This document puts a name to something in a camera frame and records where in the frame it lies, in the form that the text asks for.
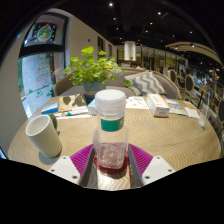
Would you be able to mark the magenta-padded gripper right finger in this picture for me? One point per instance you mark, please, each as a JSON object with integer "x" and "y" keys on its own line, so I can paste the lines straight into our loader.
{"x": 158, "y": 168}

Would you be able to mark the white tube with green cap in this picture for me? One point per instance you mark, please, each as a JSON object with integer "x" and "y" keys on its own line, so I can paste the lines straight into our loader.
{"x": 76, "y": 112}

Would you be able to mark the white mug with green print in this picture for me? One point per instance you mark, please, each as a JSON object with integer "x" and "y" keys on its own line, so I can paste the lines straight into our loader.
{"x": 45, "y": 136}

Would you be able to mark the white printed leaflet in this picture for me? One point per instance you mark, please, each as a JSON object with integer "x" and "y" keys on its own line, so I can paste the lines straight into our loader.
{"x": 136, "y": 102}

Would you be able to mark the ceiling lights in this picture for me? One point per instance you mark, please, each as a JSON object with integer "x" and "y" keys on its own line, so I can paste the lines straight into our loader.
{"x": 110, "y": 4}

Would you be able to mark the white and orange tissue box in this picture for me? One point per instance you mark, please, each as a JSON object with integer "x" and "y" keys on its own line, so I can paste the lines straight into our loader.
{"x": 158, "y": 106}

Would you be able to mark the green potted plant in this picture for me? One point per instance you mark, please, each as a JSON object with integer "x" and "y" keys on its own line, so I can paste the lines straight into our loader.
{"x": 90, "y": 71}

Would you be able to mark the clear drinking glass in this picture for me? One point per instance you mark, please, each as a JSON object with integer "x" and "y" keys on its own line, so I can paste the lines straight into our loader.
{"x": 203, "y": 116}

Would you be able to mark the group of round-backed chairs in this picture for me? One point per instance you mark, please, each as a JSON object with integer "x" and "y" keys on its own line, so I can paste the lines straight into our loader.
{"x": 190, "y": 85}

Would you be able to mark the clear plastic bottle green label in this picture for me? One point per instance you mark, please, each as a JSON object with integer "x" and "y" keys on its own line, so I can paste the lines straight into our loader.
{"x": 111, "y": 140}

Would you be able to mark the grey chevron pillow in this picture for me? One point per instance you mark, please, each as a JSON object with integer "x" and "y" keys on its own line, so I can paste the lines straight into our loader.
{"x": 146, "y": 83}

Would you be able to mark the long white stick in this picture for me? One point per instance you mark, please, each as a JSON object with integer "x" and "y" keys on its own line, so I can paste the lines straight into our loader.
{"x": 73, "y": 116}

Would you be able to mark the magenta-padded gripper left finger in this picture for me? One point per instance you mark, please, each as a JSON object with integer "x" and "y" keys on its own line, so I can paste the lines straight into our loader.
{"x": 65, "y": 168}

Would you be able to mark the dark-framed window with decorations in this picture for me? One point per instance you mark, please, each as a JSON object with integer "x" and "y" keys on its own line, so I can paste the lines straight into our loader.
{"x": 40, "y": 73}

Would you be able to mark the grey curved sofa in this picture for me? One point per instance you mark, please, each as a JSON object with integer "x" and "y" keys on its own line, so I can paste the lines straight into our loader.
{"x": 170, "y": 86}

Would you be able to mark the small light blue box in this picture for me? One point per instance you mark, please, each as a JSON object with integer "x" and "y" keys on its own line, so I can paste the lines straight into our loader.
{"x": 91, "y": 107}

